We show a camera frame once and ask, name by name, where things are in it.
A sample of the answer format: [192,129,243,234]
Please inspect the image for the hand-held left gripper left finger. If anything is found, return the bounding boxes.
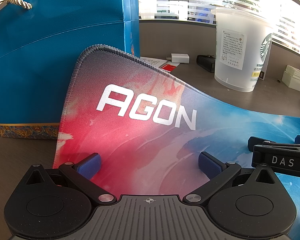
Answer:
[24,153,117,204]

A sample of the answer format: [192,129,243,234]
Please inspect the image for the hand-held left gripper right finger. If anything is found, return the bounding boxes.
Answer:
[183,151,277,204]

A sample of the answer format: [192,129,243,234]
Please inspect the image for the colourful printed desk mat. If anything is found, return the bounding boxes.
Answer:
[52,44,300,240]

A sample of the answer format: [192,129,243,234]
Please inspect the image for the small white box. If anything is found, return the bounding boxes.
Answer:
[282,65,300,93]

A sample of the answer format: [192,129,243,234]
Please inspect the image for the frosted plastic cup green logo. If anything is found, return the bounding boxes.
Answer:
[210,7,275,92]

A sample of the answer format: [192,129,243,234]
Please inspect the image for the small black box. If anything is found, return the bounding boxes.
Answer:
[196,55,217,73]

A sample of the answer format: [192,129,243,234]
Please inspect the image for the red card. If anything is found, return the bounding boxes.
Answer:
[161,64,178,74]

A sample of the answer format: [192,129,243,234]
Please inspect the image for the blue gift bag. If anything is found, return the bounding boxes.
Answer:
[0,0,141,140]

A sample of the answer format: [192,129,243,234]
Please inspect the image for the white charger adapter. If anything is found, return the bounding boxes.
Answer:
[167,53,190,64]

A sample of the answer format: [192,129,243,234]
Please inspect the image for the papers with red card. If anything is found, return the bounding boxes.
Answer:
[141,57,167,68]

